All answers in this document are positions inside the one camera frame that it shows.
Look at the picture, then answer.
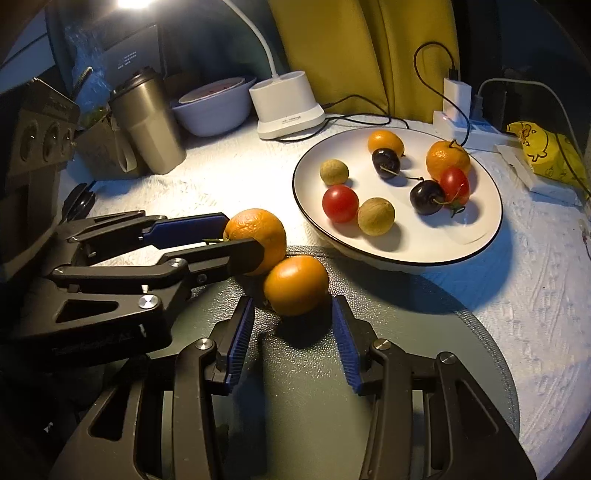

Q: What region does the dark cherry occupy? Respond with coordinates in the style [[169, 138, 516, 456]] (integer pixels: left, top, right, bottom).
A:
[[410, 180, 445, 216], [372, 148, 401, 180]]

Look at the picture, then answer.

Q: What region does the dark monitor screen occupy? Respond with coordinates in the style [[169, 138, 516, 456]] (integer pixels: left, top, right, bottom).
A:
[[101, 24, 162, 90]]

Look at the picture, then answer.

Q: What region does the wrinkled mandarin orange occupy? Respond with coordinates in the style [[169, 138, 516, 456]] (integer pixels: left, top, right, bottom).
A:
[[426, 140, 471, 181]]

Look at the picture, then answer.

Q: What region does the grey white cable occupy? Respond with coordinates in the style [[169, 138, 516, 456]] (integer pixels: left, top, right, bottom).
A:
[[471, 77, 584, 158]]

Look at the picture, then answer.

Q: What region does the yellow curtain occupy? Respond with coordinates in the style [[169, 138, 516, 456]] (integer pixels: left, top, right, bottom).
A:
[[270, 0, 460, 122]]

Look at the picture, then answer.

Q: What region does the white plate dark rim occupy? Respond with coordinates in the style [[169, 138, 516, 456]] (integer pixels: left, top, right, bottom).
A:
[[293, 128, 503, 272]]

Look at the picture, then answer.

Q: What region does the round grey green mat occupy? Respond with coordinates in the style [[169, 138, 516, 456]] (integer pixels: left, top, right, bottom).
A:
[[156, 244, 521, 480]]

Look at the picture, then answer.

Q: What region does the white flat box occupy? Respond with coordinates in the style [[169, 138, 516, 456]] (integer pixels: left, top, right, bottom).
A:
[[496, 145, 582, 207]]

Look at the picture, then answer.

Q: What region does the black cable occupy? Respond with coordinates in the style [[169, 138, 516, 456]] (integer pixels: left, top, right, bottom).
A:
[[276, 42, 472, 149]]

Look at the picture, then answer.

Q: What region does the white usb charger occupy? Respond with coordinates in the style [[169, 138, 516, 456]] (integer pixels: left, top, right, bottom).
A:
[[443, 78, 472, 127]]

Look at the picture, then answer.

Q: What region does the smooth orange fruit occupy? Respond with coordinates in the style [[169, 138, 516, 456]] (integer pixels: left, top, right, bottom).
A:
[[368, 130, 405, 157], [263, 255, 329, 317]]

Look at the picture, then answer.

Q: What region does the lavender bowl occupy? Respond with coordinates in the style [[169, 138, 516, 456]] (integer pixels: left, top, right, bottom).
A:
[[171, 76, 256, 138]]

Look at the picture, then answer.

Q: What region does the red cherry tomato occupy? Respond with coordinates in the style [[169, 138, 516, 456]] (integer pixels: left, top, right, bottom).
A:
[[439, 167, 471, 210], [322, 185, 359, 223]]

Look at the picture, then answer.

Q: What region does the inner pink bowl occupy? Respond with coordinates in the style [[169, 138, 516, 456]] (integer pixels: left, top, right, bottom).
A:
[[178, 77, 245, 105]]

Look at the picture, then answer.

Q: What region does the yellow duck snack bag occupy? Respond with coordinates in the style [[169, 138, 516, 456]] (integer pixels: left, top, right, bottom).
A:
[[507, 121, 590, 197]]

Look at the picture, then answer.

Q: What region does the white desk lamp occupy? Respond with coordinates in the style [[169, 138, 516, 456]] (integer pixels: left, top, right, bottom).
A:
[[225, 1, 325, 141]]

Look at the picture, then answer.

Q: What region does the steel travel mug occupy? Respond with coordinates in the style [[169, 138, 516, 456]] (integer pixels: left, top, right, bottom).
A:
[[109, 67, 186, 175]]

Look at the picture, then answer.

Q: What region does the tan longan fruit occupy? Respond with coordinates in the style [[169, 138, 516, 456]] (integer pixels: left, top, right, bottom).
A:
[[320, 159, 349, 186], [356, 197, 396, 236]]

